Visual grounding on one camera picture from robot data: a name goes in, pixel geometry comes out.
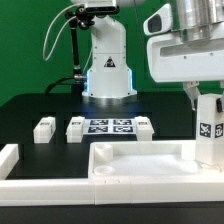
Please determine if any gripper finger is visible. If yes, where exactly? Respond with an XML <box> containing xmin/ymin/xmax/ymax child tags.
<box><xmin>183</xmin><ymin>81</ymin><xmax>201</xmax><ymax>110</ymax></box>
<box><xmin>216</xmin><ymin>81</ymin><xmax>224</xmax><ymax>112</ymax></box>

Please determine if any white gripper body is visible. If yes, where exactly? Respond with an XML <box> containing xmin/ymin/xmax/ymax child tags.
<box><xmin>147</xmin><ymin>23</ymin><xmax>224</xmax><ymax>83</ymax></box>

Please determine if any white desk top tray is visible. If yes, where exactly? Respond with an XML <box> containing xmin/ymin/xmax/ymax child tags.
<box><xmin>88</xmin><ymin>140</ymin><xmax>224</xmax><ymax>178</ymax></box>

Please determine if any white left fence bar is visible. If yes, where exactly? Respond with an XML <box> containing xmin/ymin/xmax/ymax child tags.
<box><xmin>0</xmin><ymin>144</ymin><xmax>19</xmax><ymax>180</ymax></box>

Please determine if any white fence bar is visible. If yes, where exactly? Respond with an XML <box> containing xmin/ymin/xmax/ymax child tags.
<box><xmin>0</xmin><ymin>175</ymin><xmax>224</xmax><ymax>206</ymax></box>
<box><xmin>0</xmin><ymin>144</ymin><xmax>19</xmax><ymax>180</ymax></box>

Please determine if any white front fence bar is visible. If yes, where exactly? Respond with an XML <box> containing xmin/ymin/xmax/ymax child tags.
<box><xmin>0</xmin><ymin>175</ymin><xmax>224</xmax><ymax>206</ymax></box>

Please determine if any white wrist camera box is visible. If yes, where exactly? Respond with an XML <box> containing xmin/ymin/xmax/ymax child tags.
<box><xmin>143</xmin><ymin>3</ymin><xmax>173</xmax><ymax>36</ymax></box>

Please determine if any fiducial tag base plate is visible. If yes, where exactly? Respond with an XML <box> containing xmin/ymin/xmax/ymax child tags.
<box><xmin>83</xmin><ymin>119</ymin><xmax>136</xmax><ymax>135</ymax></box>

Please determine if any black camera on pole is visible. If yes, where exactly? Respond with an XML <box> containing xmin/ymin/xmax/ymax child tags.
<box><xmin>78</xmin><ymin>0</ymin><xmax>119</xmax><ymax>14</ymax></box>

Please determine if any grey looped cable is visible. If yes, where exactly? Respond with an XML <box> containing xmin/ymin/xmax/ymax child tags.
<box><xmin>42</xmin><ymin>3</ymin><xmax>81</xmax><ymax>62</ymax></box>

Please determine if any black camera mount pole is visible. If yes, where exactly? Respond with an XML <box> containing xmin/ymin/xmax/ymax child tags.
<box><xmin>65</xmin><ymin>11</ymin><xmax>84</xmax><ymax>93</ymax></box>

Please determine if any black cable on table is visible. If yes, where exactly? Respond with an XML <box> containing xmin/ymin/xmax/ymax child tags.
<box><xmin>44</xmin><ymin>76</ymin><xmax>78</xmax><ymax>94</ymax></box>

